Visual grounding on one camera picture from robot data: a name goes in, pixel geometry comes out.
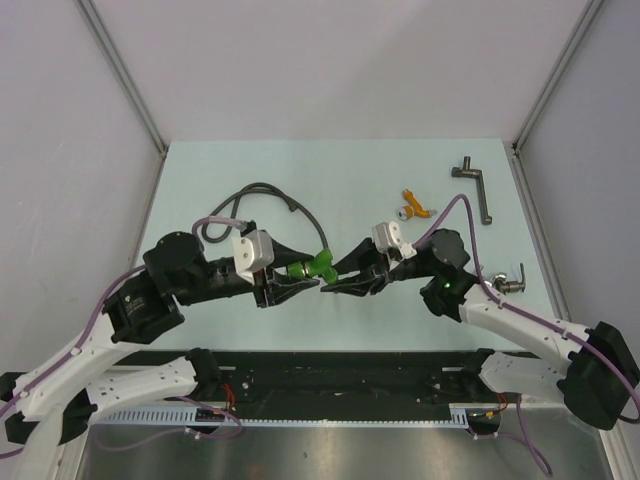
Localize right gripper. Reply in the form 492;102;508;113
318;238;435;298

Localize orange water faucet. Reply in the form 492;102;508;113
397;189;438;221

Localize left aluminium frame post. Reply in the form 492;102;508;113
74;0;169;159

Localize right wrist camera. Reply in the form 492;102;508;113
372;221;417;262

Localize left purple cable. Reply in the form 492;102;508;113
0;217;249;459

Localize aluminium frame post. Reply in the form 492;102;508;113
511;0;608;154
74;0;169;159

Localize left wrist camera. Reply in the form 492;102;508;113
232;230;275;285

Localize chrome faucet white fittings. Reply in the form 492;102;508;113
489;263;527;295

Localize green water faucet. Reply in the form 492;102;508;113
286;249;339;284

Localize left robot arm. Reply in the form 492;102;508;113
1;230;319;445

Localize dark metal faucet spout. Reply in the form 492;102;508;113
451;156;493;226

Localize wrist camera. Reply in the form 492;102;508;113
372;221;417;262
232;230;275;285

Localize right aluminium frame post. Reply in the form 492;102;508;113
511;0;608;154

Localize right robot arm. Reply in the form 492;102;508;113
322;229;639;430

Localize white slotted cable duct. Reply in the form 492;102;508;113
97;404;469;429

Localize dark flexible shower hose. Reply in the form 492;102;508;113
201;181;331;254

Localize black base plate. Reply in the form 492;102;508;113
191;352;516;420

